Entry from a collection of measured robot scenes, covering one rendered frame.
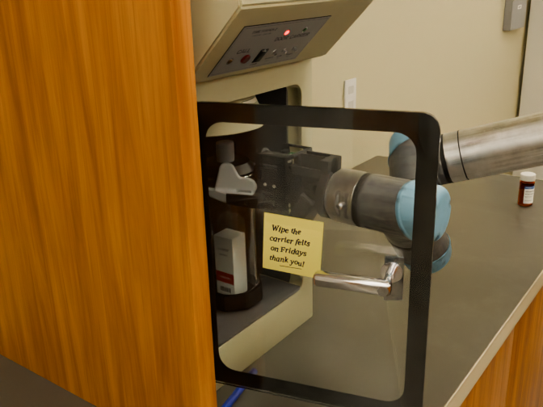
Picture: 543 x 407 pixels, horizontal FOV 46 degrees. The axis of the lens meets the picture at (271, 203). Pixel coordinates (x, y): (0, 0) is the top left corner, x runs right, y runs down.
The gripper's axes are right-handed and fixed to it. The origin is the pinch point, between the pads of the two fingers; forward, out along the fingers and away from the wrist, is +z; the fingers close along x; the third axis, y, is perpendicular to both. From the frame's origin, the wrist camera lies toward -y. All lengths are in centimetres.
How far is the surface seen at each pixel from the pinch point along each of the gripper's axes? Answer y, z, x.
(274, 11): 27.1, -17.5, 10.7
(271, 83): 15.9, -6.9, -3.0
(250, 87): 16.1, -6.9, 2.2
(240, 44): 23.4, -14.0, 12.8
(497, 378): -46, -34, -40
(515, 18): 7, 33, -264
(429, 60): -3, 36, -166
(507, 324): -29, -37, -31
